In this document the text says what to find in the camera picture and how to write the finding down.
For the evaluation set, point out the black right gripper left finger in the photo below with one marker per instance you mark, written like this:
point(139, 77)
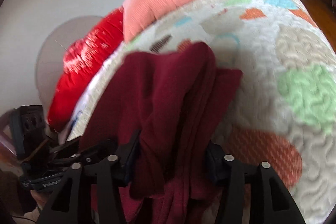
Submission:
point(71, 201)

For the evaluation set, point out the dark red knit garment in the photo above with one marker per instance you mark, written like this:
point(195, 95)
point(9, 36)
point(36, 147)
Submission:
point(175, 101)

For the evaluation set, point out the patchwork heart quilt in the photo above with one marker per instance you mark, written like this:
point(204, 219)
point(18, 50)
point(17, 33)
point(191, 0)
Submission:
point(284, 111)

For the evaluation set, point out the round white headboard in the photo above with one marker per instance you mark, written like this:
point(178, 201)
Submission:
point(49, 65)

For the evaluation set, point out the red floral duvet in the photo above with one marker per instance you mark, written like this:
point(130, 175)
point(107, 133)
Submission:
point(81, 61)

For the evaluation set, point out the pink pillow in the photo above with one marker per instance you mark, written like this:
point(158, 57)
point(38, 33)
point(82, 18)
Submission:
point(139, 14)

